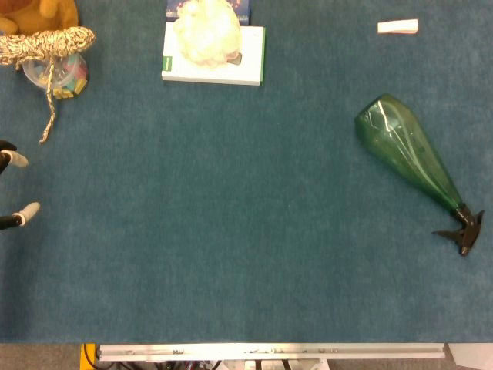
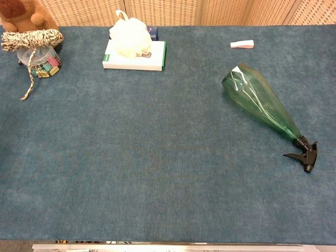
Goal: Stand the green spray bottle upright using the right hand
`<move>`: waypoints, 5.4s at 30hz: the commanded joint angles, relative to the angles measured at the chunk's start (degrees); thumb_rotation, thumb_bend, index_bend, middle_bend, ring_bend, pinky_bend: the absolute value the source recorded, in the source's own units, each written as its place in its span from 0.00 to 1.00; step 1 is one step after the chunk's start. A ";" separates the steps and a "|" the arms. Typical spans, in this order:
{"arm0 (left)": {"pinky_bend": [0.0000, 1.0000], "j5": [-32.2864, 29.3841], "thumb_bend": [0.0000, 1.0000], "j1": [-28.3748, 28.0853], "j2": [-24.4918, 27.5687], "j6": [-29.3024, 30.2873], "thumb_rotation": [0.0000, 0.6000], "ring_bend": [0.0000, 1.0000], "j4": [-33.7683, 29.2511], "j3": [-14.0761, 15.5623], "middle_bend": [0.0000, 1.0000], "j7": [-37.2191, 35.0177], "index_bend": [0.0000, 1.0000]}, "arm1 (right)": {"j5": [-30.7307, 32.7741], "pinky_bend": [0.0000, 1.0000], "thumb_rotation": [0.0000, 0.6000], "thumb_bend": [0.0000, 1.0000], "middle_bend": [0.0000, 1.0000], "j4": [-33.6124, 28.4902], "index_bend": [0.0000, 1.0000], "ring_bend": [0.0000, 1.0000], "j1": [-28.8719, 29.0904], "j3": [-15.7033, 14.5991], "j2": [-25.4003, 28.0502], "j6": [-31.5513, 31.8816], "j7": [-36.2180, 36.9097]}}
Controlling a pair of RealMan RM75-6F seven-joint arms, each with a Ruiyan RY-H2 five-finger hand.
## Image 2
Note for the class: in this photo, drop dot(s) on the green spray bottle black trigger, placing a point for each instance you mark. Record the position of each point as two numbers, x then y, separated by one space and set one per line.
252 92

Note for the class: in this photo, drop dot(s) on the aluminium profile rail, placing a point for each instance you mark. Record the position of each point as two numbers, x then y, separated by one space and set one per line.
157 248

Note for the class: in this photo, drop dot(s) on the dark blue small box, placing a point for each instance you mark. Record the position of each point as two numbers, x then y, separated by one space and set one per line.
154 32

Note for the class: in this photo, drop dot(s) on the white pink wedge eraser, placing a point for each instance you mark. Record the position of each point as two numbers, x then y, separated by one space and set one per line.
241 44

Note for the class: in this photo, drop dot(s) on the blue felt table cloth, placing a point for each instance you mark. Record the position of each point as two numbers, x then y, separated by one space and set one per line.
157 144

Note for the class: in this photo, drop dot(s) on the white box with green edge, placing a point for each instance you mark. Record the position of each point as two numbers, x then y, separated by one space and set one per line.
155 57

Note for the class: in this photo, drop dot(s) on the brown plush toy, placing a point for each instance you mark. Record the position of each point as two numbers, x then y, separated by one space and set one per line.
15 10

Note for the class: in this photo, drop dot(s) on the clear jar of coloured clips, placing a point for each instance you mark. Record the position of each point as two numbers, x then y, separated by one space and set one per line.
50 63

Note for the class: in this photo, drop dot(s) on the beige brown twine bundle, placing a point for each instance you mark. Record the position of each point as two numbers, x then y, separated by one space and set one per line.
31 38

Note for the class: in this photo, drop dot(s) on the woven wicker folding screen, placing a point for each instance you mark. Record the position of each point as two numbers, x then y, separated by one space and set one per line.
170 11

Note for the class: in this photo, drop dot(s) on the cream mesh bath loofah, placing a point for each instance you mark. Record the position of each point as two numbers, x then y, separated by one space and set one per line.
131 36

